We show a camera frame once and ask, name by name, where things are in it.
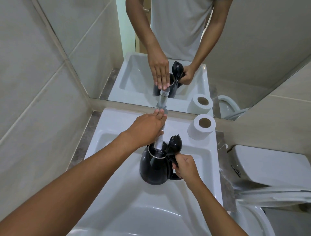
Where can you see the person's right hand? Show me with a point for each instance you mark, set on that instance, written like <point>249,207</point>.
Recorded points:
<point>188,170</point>

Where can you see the black electric kettle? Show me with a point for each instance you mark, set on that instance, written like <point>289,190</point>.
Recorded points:
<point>153,170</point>

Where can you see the person's left forearm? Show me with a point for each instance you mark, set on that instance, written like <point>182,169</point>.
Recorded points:
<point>73,189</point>

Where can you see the white toilet seat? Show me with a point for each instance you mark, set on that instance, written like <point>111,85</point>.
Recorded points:
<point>272,195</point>

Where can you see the person's left thumb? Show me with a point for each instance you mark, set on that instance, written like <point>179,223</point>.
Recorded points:
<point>161,131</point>

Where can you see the wall mirror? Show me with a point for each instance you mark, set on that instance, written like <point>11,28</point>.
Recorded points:
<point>247,48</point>

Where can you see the white toilet paper roll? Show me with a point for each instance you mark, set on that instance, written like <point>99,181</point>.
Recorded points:
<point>200,130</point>

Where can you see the chrome flush lever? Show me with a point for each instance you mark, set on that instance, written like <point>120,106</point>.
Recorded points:
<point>236,170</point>

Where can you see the person's left hand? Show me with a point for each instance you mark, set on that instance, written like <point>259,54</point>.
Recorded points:
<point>143,128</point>

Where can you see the chrome sink faucet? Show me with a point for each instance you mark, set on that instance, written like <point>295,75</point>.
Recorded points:
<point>159,143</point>

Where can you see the person's right forearm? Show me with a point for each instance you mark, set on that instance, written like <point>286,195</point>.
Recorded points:
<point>213,211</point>

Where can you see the person's right thumb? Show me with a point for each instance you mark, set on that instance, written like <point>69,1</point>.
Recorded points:
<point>181,158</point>

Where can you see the white toilet tank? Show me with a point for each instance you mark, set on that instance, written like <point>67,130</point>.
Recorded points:
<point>267,165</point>

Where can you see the white ceramic sink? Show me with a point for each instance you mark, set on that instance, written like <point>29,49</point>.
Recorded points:
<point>126,201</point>

